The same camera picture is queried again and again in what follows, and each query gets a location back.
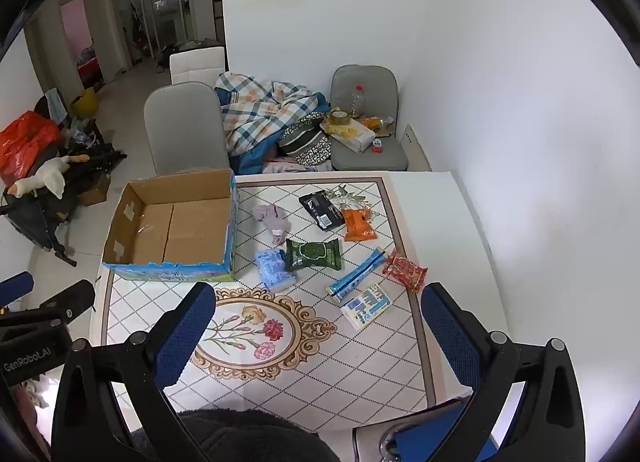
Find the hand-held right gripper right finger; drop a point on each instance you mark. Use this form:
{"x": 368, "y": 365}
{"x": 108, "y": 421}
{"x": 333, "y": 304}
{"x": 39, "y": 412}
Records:
{"x": 450, "y": 337}

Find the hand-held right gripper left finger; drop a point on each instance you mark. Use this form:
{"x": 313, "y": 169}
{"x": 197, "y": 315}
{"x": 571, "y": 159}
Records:
{"x": 185, "y": 334}

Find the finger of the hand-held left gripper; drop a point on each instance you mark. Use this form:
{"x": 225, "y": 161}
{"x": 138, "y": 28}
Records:
{"x": 70, "y": 298}
{"x": 15, "y": 289}

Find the red patterned packet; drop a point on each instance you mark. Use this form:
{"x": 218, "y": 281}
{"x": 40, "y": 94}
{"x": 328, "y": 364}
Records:
{"x": 405, "y": 269}

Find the white blue tissue packet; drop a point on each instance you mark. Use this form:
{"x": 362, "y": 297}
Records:
{"x": 367, "y": 304}

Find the cardboard box blue print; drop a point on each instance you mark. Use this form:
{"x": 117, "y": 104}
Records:
{"x": 170, "y": 232}

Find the light blue tissue packet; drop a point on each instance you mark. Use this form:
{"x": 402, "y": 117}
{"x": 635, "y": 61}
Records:
{"x": 274, "y": 269}

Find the long blue snack packet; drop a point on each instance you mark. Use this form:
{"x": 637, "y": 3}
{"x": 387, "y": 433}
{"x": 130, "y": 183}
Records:
{"x": 357, "y": 276}

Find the purple cloth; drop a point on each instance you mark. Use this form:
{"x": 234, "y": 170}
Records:
{"x": 272, "y": 221}

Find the orange packet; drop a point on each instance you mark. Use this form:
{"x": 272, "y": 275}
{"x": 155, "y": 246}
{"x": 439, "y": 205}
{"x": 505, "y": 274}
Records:
{"x": 357, "y": 224}

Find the green wet wipes packet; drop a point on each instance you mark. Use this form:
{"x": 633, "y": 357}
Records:
{"x": 315, "y": 254}

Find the black packet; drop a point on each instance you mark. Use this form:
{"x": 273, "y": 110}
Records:
{"x": 320, "y": 209}

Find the black stroller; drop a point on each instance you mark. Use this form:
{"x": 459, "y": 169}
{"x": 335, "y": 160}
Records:
{"x": 40, "y": 222}

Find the white goose plush toy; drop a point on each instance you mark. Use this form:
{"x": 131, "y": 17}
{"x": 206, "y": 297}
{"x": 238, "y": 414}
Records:
{"x": 45, "y": 176}

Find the red plastic bag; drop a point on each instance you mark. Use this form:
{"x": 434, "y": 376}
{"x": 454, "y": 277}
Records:
{"x": 25, "y": 141}

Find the light blue cloth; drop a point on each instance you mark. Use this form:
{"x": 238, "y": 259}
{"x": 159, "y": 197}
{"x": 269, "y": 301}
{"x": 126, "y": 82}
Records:
{"x": 56, "y": 104}

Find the yellow bag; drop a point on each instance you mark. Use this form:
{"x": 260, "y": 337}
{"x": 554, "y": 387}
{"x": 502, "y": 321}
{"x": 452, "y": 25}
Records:
{"x": 85, "y": 102}

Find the grey padded chair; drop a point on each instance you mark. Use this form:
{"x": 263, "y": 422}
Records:
{"x": 185, "y": 126}
{"x": 367, "y": 156}

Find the small red box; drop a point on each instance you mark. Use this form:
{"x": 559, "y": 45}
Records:
{"x": 378, "y": 145}

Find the yellow white packet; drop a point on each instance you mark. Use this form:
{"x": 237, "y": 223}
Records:
{"x": 352, "y": 134}

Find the dark patterned bag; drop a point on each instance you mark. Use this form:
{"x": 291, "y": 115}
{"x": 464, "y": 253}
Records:
{"x": 305, "y": 141}

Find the orange snack wrapper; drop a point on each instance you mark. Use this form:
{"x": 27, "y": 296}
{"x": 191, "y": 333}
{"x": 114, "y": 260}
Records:
{"x": 372, "y": 120}

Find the plaid blanket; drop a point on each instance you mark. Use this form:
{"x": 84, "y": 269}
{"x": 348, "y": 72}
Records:
{"x": 260, "y": 109}

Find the brown tape roll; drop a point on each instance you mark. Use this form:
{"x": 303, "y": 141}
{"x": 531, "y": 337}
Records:
{"x": 339, "y": 116}

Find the clear plastic bottle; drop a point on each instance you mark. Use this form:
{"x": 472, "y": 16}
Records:
{"x": 357, "y": 101}

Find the white chair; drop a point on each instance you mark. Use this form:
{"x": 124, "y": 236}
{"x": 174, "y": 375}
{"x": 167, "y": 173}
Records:
{"x": 197, "y": 66}

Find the glass sliding door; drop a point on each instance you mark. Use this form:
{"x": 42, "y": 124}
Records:
{"x": 150, "y": 6}

